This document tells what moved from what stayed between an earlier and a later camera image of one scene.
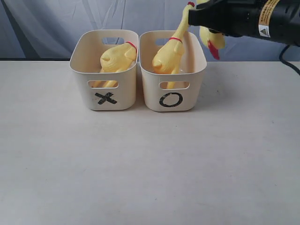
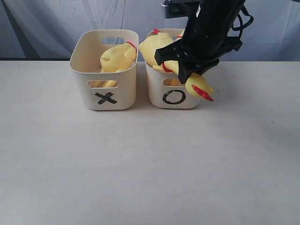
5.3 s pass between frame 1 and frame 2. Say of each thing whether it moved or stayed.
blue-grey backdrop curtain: stayed
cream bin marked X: stayed
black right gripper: moved
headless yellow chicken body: stayed
